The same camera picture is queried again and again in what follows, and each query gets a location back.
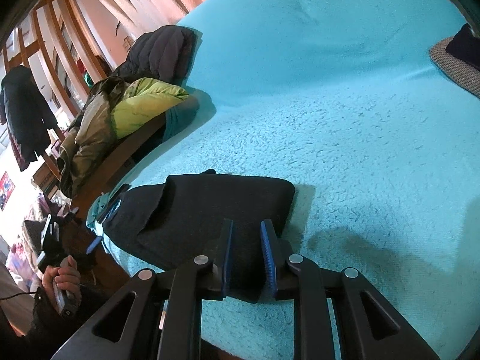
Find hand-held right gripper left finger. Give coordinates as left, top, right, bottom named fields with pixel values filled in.
left=50, top=219, right=234, bottom=360

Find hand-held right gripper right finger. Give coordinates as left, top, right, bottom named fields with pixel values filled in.
left=260, top=219, right=442, bottom=360

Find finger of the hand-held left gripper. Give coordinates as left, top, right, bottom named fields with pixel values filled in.
left=85, top=236, right=103, bottom=256
left=96, top=184, right=130, bottom=223

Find black pants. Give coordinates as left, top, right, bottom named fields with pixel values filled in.
left=100, top=169, right=296, bottom=304

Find person's left forearm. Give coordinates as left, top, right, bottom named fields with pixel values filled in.
left=0, top=284, right=115, bottom=360

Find person's left hand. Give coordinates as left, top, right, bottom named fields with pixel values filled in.
left=41, top=255, right=82, bottom=305

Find olive jacket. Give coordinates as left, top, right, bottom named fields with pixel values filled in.
left=56, top=76, right=131, bottom=199

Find black hanging coat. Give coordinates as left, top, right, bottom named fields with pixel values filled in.
left=0, top=64, right=59, bottom=172

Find teal fleece blanket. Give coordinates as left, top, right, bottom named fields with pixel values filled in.
left=85, top=0, right=480, bottom=354

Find black puffer jacket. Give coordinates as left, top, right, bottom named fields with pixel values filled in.
left=112, top=25, right=198, bottom=88

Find brown knitted cushion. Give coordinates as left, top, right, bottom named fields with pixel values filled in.
left=429, top=37, right=480, bottom=100

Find dark cloth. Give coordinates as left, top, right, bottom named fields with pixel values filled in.
left=445, top=22, right=480, bottom=63

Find wooden bed frame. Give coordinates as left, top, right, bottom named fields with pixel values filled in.
left=60, top=95, right=200, bottom=284

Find wall poster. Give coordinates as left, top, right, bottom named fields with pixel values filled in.
left=0, top=171, right=16, bottom=211

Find black cable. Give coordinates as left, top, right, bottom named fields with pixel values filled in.
left=0, top=287, right=40, bottom=301

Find wooden window frame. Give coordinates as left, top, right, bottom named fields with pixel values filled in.
left=3, top=0, right=115, bottom=128

